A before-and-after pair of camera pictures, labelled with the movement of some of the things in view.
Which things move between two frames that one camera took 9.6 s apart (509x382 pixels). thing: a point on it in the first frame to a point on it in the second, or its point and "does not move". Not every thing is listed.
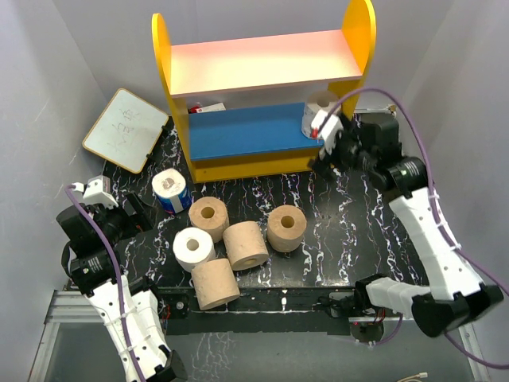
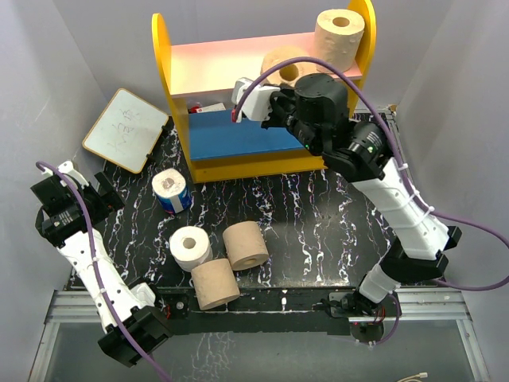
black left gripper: (135, 222) to (114, 199)
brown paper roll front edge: (215, 283) does not move
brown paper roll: (211, 214) to (288, 75)
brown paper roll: (245, 246) does not move
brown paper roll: (285, 227) to (339, 35)
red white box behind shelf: (197, 108) does not move
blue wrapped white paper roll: (171, 190) does not move
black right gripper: (321, 165) to (277, 99)
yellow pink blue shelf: (242, 99) does not move
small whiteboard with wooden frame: (126, 130) does not move
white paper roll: (191, 246) does not move
